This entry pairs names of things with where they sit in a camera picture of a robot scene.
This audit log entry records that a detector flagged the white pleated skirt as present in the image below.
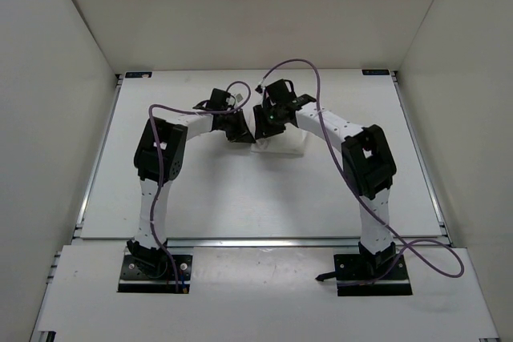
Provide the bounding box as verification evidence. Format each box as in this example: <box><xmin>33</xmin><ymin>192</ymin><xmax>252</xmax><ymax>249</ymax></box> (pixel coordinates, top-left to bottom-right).
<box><xmin>249</xmin><ymin>114</ymin><xmax>308</xmax><ymax>156</ymax></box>

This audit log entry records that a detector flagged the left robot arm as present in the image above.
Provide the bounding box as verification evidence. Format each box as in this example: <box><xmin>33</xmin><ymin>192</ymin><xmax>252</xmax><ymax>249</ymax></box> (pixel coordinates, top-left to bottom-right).
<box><xmin>127</xmin><ymin>88</ymin><xmax>254</xmax><ymax>279</ymax></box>

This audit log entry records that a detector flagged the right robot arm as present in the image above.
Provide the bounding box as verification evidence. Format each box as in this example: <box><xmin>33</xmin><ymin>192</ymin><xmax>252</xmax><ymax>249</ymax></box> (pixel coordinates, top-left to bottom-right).
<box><xmin>253</xmin><ymin>79</ymin><xmax>397</xmax><ymax>279</ymax></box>

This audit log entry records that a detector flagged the right blue corner label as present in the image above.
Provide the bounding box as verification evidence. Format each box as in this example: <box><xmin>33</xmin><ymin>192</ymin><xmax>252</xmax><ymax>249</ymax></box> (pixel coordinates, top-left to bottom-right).
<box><xmin>362</xmin><ymin>69</ymin><xmax>390</xmax><ymax>76</ymax></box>

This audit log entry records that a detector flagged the blue corner label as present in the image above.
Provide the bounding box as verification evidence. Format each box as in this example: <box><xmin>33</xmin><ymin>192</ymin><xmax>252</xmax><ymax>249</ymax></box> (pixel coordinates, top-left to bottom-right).
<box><xmin>124</xmin><ymin>71</ymin><xmax>152</xmax><ymax>78</ymax></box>
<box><xmin>362</xmin><ymin>69</ymin><xmax>390</xmax><ymax>76</ymax></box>

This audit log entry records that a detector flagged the left blue corner label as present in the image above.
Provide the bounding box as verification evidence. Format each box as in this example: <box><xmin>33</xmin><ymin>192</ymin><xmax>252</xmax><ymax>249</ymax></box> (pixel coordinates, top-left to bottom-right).
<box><xmin>124</xmin><ymin>71</ymin><xmax>152</xmax><ymax>78</ymax></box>

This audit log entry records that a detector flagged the aluminium front table rail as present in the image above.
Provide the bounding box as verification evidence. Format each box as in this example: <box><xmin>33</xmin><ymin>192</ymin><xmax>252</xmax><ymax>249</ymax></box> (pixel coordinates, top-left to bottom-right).
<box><xmin>71</xmin><ymin>237</ymin><xmax>452</xmax><ymax>249</ymax></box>

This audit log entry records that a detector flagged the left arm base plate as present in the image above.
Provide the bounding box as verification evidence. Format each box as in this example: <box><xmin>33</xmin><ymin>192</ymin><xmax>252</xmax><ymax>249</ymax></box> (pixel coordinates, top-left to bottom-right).
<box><xmin>117</xmin><ymin>249</ymin><xmax>193</xmax><ymax>295</ymax></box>

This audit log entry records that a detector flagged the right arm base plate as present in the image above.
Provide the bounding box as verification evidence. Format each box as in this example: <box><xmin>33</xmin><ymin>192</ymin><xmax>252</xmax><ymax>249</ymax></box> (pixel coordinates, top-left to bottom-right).
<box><xmin>316</xmin><ymin>254</ymin><xmax>413</xmax><ymax>297</ymax></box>

